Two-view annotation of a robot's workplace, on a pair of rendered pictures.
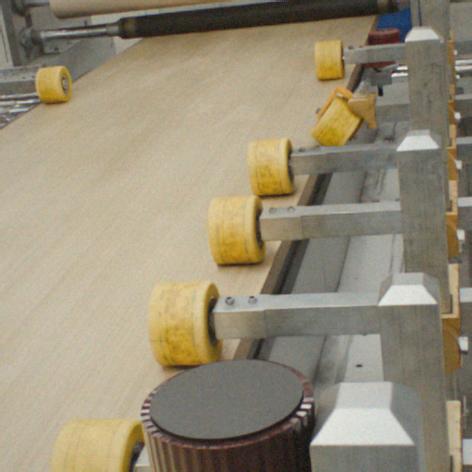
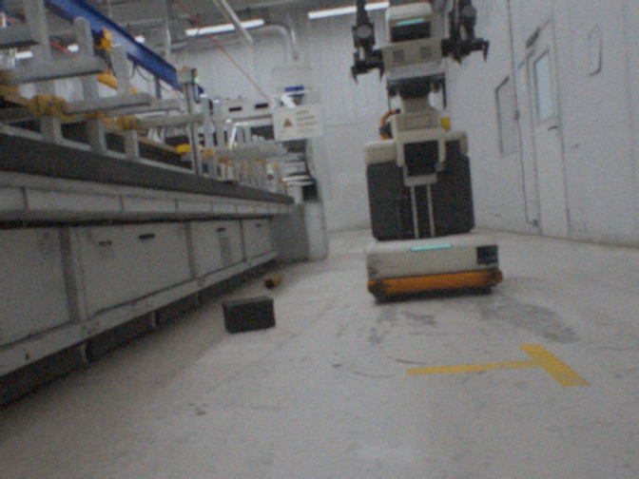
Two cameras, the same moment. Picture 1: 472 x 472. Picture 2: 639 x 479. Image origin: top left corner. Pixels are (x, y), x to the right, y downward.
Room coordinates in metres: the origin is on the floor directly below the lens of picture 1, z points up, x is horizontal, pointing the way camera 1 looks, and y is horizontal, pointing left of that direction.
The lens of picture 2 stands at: (-3.01, -0.07, 0.43)
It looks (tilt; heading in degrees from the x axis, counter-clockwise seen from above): 3 degrees down; 352
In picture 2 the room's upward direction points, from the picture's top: 6 degrees counter-clockwise
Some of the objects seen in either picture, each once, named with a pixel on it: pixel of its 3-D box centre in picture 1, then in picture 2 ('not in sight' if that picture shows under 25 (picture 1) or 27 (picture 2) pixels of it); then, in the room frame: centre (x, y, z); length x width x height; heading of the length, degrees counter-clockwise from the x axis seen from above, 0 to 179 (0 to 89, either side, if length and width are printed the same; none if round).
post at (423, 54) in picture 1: (436, 244); (250, 157); (1.02, -0.22, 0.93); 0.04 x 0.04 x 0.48; 76
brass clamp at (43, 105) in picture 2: not in sight; (52, 108); (-1.39, 0.38, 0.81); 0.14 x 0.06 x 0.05; 166
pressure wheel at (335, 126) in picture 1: (336, 123); not in sight; (1.58, -0.18, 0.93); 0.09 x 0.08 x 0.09; 76
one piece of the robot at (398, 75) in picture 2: not in sight; (415, 87); (-0.48, -0.96, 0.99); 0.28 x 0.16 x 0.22; 76
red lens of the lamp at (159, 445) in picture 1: (230, 428); not in sight; (0.30, 0.01, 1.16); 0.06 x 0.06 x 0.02
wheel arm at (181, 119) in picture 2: not in sight; (145, 124); (-0.89, 0.21, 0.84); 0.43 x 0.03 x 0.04; 76
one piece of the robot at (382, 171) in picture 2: not in sight; (417, 180); (-0.11, -1.05, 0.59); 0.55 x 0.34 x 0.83; 76
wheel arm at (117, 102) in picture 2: not in sight; (72, 108); (-1.38, 0.34, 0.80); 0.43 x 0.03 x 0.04; 76
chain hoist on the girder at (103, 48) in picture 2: not in sight; (105, 57); (5.14, 1.46, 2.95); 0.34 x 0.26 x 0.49; 166
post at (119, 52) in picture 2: not in sight; (126, 113); (-0.92, 0.27, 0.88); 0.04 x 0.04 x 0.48; 76
